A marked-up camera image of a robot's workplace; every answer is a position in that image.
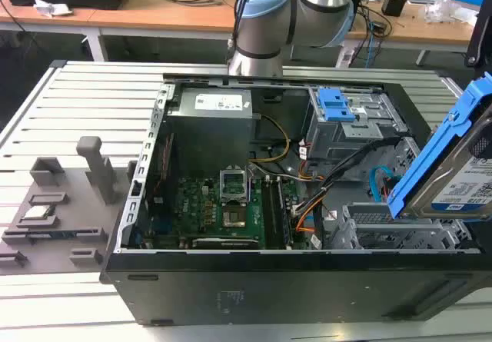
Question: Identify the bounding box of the hard disk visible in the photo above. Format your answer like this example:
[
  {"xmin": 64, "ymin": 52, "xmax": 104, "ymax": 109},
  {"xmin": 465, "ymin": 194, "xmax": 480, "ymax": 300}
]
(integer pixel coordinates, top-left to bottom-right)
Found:
[{"xmin": 387, "ymin": 71, "xmax": 492, "ymax": 220}]

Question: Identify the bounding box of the metal disk bay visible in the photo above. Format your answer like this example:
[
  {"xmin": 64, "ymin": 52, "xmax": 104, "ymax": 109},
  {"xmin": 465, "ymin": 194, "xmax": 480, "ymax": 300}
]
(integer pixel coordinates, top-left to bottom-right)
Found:
[{"xmin": 340, "ymin": 202, "xmax": 482, "ymax": 251}]

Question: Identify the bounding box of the clear plastic bag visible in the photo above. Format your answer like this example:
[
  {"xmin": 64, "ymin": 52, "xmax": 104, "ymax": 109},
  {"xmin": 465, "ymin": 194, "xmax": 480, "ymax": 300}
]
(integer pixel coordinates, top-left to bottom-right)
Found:
[{"xmin": 424, "ymin": 0, "xmax": 479, "ymax": 25}]

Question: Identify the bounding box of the black power adapter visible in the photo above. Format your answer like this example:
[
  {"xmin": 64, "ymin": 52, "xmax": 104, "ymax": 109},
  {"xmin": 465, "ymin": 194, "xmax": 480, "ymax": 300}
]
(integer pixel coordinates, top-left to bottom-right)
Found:
[{"xmin": 381, "ymin": 0, "xmax": 408, "ymax": 17}]

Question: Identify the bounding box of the metal drive cage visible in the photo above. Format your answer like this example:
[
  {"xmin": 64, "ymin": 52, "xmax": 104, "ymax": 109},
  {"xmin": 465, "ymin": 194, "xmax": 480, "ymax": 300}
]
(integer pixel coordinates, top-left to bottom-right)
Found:
[{"xmin": 305, "ymin": 87, "xmax": 409, "ymax": 168}]

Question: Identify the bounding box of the blue plastic cage latch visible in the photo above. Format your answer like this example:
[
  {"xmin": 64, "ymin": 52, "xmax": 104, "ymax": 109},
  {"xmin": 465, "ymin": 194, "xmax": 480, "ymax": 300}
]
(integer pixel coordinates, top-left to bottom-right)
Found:
[{"xmin": 317, "ymin": 87, "xmax": 357, "ymax": 123}]

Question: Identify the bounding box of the RAM stick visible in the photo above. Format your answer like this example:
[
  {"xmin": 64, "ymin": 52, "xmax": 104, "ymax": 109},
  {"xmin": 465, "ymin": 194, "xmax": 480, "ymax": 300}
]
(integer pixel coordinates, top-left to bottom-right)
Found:
[{"xmin": 268, "ymin": 179, "xmax": 292, "ymax": 249}]

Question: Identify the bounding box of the grey power supply unit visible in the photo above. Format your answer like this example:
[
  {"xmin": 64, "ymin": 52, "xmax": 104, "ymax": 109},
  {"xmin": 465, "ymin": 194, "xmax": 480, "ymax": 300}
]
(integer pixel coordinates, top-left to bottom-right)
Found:
[{"xmin": 167, "ymin": 86, "xmax": 256, "ymax": 145}]

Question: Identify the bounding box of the metal socket cover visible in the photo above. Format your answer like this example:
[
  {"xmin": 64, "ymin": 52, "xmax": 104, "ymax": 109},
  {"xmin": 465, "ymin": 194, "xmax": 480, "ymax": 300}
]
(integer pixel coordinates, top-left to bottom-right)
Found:
[{"xmin": 218, "ymin": 168, "xmax": 250, "ymax": 202}]

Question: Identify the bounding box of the CPU socket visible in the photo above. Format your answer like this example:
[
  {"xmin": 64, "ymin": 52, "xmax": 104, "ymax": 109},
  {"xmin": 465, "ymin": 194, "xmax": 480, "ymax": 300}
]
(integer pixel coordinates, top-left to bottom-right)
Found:
[{"xmin": 221, "ymin": 208, "xmax": 248, "ymax": 229}]

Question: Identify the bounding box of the black open PC case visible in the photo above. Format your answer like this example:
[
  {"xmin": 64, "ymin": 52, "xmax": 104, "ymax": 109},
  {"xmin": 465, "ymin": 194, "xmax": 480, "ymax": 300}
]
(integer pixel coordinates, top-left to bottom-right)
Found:
[{"xmin": 100, "ymin": 72, "xmax": 492, "ymax": 327}]

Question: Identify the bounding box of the wooden desk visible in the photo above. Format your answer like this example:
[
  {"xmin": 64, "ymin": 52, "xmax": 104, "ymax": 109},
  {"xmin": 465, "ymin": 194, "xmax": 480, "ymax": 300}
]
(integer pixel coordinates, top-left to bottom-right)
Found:
[{"xmin": 0, "ymin": 0, "xmax": 481, "ymax": 66}]

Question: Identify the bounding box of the green motherboard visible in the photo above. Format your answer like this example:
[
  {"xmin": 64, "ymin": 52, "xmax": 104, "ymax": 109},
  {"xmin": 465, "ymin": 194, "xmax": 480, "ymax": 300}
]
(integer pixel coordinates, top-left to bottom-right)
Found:
[{"xmin": 148, "ymin": 175, "xmax": 305, "ymax": 251}]

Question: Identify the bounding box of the crumpled white paper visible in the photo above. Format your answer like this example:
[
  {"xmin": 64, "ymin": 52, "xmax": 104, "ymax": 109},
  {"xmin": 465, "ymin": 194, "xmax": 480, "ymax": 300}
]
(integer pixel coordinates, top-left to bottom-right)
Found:
[{"xmin": 32, "ymin": 0, "xmax": 75, "ymax": 17}]

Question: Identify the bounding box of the grey parts rack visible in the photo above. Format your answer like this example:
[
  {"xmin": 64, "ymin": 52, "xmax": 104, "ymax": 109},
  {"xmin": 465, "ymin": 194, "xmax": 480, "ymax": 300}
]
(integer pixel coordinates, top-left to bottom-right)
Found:
[{"xmin": 0, "ymin": 135, "xmax": 140, "ymax": 271}]

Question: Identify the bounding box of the silver CPU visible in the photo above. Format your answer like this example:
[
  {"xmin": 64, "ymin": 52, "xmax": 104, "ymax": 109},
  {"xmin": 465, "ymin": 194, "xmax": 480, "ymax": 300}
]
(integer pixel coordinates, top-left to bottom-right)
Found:
[{"xmin": 22, "ymin": 204, "xmax": 55, "ymax": 221}]

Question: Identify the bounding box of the blue disk wire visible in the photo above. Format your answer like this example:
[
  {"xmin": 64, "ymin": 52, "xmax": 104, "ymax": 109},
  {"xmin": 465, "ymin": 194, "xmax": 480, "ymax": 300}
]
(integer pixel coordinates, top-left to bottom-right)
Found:
[{"xmin": 367, "ymin": 166, "xmax": 394, "ymax": 205}]

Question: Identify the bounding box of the black sleeved disk wire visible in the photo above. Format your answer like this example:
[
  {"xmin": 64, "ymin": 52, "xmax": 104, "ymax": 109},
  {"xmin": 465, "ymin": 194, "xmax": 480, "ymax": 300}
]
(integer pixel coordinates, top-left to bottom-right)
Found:
[{"xmin": 294, "ymin": 137, "xmax": 402, "ymax": 220}]

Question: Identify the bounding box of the yellow power wire bundle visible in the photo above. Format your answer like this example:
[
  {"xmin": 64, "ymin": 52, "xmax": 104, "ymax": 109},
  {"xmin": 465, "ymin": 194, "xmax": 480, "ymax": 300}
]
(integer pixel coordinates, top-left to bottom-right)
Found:
[{"xmin": 248, "ymin": 114, "xmax": 292, "ymax": 164}]

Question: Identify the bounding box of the orange wire bundle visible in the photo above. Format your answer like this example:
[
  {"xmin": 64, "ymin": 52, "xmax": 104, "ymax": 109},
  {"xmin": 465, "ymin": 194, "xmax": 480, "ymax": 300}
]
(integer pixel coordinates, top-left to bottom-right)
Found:
[{"xmin": 294, "ymin": 203, "xmax": 326, "ymax": 234}]

